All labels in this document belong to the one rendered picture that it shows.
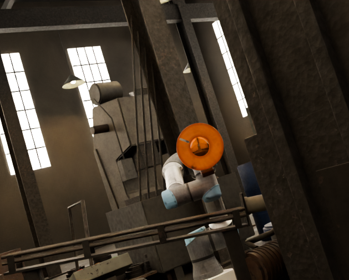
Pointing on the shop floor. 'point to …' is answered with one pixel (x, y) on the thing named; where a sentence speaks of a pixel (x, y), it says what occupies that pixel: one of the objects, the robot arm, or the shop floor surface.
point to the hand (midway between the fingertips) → (197, 141)
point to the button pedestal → (105, 269)
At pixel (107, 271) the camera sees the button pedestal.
